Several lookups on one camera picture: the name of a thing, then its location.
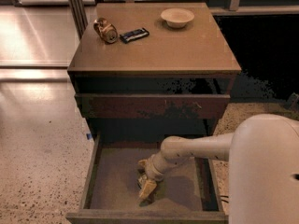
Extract green white 7up can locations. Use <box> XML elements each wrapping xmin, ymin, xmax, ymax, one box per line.
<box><xmin>137</xmin><ymin>174</ymin><xmax>148</xmax><ymax>189</ymax></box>

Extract dark blue snack bar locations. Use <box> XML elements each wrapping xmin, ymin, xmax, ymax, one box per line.
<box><xmin>120</xmin><ymin>28</ymin><xmax>150</xmax><ymax>44</ymax></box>

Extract open middle drawer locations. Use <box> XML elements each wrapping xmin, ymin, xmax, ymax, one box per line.
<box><xmin>66</xmin><ymin>143</ymin><xmax>228</xmax><ymax>224</ymax></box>

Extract white ceramic bowl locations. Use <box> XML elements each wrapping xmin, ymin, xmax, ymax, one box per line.
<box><xmin>161</xmin><ymin>8</ymin><xmax>194</xmax><ymax>29</ymax></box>

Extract closed top drawer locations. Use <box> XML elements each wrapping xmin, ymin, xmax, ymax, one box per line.
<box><xmin>75</xmin><ymin>93</ymin><xmax>230</xmax><ymax>119</ymax></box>

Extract blue tape piece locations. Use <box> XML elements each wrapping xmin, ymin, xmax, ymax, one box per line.
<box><xmin>86</xmin><ymin>133</ymin><xmax>93</xmax><ymax>140</ymax></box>

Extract brown gold soda can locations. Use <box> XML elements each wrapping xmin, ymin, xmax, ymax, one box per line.
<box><xmin>93</xmin><ymin>18</ymin><xmax>118</xmax><ymax>44</ymax></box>

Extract brown wooden drawer cabinet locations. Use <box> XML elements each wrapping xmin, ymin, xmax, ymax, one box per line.
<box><xmin>68</xmin><ymin>3</ymin><xmax>241</xmax><ymax>143</ymax></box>

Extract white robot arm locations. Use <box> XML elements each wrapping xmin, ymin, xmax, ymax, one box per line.
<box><xmin>138</xmin><ymin>114</ymin><xmax>299</xmax><ymax>224</ymax></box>

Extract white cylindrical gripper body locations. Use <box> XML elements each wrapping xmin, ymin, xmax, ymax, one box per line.
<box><xmin>145</xmin><ymin>153</ymin><xmax>171</xmax><ymax>181</ymax></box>

